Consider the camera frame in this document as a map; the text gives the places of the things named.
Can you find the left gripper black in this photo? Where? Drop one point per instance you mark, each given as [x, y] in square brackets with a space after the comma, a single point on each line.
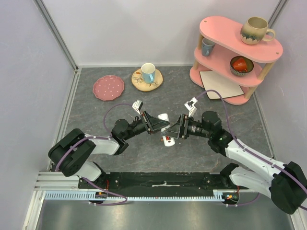
[153, 123]

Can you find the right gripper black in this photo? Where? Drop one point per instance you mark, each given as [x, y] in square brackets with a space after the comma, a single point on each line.
[183, 127]

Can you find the white remote control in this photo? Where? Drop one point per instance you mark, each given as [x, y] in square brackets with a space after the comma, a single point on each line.
[164, 116]

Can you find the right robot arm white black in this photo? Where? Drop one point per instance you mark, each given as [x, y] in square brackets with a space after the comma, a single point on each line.
[285, 184]

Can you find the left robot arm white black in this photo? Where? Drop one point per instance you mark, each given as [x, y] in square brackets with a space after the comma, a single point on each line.
[70, 155]

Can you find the beige leaf saucer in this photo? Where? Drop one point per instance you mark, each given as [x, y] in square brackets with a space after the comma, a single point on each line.
[139, 83]

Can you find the light blue cup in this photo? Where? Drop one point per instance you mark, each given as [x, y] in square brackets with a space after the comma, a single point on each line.
[148, 72]

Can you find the white square mat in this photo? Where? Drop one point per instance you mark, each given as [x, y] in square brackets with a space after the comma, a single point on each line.
[225, 87]

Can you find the pink dotted plate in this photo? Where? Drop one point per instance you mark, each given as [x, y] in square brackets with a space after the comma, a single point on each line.
[108, 87]

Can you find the pink three-tier shelf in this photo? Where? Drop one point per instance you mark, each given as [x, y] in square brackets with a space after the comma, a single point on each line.
[226, 35]

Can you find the grey blue mug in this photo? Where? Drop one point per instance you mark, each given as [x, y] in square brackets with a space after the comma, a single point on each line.
[207, 47]

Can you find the patterned dark bowl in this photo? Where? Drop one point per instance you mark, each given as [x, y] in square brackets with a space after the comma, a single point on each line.
[250, 66]

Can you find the orange red cup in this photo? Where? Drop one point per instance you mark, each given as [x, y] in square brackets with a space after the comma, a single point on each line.
[240, 65]

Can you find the beige ceramic mug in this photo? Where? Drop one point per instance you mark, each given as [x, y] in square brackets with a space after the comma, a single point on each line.
[255, 30]

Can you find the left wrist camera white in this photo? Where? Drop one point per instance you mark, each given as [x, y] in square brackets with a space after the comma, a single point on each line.
[137, 105]

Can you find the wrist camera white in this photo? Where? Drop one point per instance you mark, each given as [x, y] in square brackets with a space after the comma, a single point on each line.
[190, 105]
[137, 105]

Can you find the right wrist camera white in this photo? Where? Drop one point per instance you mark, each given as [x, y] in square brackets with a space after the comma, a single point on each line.
[190, 105]

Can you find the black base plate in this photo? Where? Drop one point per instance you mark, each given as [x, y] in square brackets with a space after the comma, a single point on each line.
[164, 183]

